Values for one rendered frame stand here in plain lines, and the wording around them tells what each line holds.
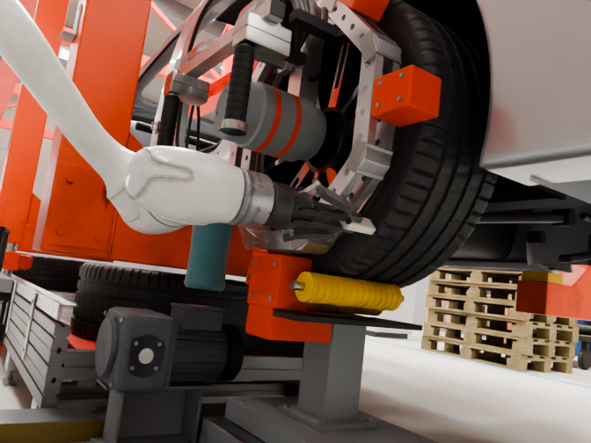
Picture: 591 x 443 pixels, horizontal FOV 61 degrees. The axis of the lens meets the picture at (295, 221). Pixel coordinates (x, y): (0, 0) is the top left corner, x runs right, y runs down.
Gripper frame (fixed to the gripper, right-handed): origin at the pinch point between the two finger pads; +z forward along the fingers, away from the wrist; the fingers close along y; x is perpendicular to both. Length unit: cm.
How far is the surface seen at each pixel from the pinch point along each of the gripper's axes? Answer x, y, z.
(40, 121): 228, -136, -30
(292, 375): 22, -83, 42
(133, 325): 12, -49, -24
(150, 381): 4, -57, -18
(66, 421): 7, -79, -31
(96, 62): 72, -19, -38
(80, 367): 24, -82, -26
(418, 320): 435, -505, 766
